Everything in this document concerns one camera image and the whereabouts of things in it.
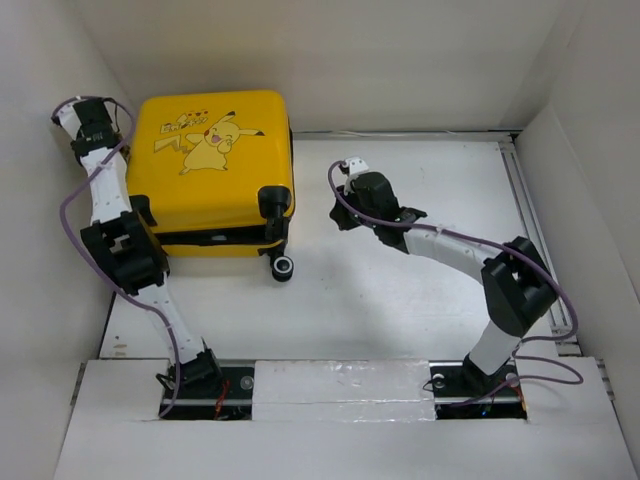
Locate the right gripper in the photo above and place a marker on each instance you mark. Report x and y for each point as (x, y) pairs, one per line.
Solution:
(342, 218)

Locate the yellow hard-shell suitcase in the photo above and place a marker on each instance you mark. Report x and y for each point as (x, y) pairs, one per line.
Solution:
(212, 174)

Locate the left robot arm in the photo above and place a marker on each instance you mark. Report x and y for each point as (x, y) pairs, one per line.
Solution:
(117, 242)

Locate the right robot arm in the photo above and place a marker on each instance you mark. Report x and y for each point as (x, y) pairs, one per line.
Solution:
(515, 280)

